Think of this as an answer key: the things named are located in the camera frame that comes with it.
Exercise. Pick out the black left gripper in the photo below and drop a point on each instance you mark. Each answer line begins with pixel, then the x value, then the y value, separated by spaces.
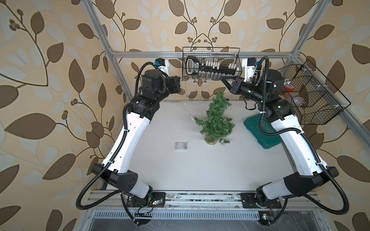
pixel 172 81

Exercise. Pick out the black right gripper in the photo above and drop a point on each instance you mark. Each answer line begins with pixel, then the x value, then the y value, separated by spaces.
pixel 239 83

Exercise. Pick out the small green christmas tree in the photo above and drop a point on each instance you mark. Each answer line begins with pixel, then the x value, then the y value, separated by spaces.
pixel 216 127

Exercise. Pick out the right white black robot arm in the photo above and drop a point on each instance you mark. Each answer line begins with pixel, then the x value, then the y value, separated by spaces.
pixel 277 118

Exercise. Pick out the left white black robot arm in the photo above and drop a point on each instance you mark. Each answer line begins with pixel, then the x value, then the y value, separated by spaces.
pixel 153 84

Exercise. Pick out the green plastic tool case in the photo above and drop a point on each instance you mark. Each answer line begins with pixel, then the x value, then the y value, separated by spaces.
pixel 267 142

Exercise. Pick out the red item in basket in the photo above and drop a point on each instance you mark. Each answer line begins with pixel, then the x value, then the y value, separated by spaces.
pixel 288 87

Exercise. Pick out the clear battery box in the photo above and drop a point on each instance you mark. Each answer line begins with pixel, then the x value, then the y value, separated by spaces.
pixel 181 146

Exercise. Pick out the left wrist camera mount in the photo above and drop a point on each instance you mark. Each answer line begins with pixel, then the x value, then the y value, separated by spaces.
pixel 162 65

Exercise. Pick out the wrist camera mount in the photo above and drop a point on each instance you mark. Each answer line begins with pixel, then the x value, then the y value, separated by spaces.
pixel 162 65
pixel 249 69

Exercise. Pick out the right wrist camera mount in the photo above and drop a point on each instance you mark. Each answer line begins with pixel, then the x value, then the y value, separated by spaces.
pixel 249 69

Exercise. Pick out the black socket holder rail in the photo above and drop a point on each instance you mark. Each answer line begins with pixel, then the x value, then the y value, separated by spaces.
pixel 197 66

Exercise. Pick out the back black wire basket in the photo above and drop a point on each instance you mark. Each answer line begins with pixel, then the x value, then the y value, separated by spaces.
pixel 210 52

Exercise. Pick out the aluminium frame post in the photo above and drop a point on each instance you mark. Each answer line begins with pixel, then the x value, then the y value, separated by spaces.
pixel 88 6

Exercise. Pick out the side black wire basket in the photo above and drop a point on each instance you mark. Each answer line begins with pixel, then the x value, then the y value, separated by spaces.
pixel 317 98

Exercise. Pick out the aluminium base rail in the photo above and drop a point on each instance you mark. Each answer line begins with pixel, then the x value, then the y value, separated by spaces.
pixel 209 200

